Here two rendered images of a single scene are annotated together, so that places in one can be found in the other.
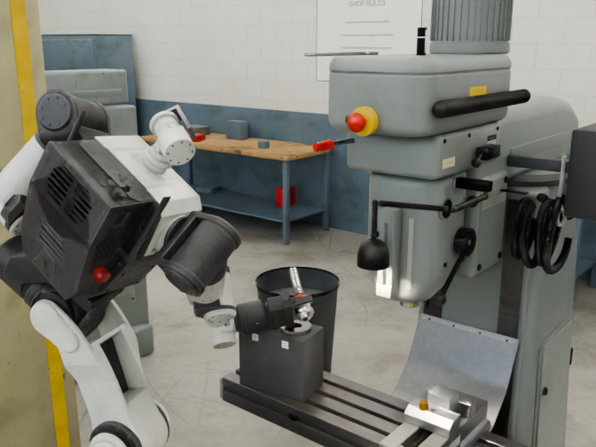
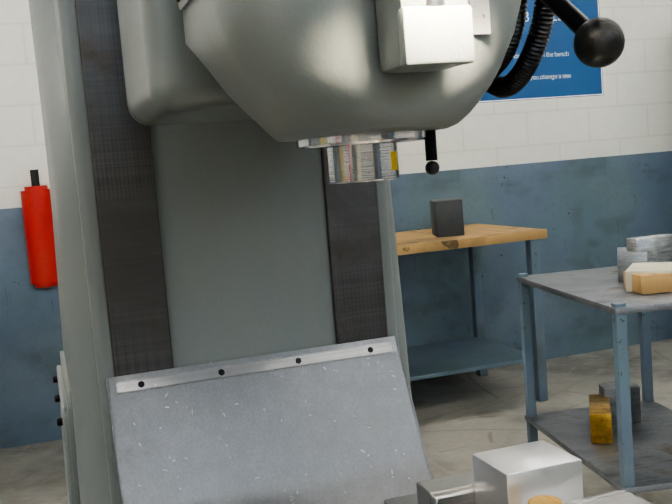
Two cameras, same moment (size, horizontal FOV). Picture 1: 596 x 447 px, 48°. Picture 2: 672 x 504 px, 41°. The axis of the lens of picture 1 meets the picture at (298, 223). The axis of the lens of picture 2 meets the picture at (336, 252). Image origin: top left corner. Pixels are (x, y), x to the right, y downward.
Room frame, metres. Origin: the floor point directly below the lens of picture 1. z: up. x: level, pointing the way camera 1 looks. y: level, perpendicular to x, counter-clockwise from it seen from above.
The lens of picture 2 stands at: (1.27, 0.23, 1.29)
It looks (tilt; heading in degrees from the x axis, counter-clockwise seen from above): 6 degrees down; 303
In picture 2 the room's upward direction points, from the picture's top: 5 degrees counter-clockwise
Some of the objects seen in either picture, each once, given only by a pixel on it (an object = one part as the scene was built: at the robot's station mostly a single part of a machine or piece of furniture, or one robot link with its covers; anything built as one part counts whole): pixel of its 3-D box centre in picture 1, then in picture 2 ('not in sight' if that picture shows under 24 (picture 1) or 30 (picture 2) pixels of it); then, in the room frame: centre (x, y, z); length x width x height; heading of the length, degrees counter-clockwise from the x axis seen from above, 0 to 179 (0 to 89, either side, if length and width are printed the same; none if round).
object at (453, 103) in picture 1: (484, 102); not in sight; (1.51, -0.42, 1.79); 0.45 x 0.04 x 0.04; 141
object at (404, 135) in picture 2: not in sight; (360, 138); (1.58, -0.28, 1.31); 0.09 x 0.09 x 0.01
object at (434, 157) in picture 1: (426, 145); not in sight; (1.61, -0.31, 1.68); 0.34 x 0.24 x 0.10; 141
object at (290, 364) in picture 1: (281, 353); not in sight; (1.80, 0.05, 1.04); 0.22 x 0.12 x 0.20; 60
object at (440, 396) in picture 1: (443, 402); (527, 496); (1.51, -0.36, 1.04); 0.06 x 0.05 x 0.06; 51
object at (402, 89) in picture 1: (422, 90); not in sight; (1.59, -0.29, 1.81); 0.47 x 0.26 x 0.16; 141
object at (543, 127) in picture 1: (500, 133); not in sight; (1.97, -0.59, 1.66); 0.80 x 0.23 x 0.20; 141
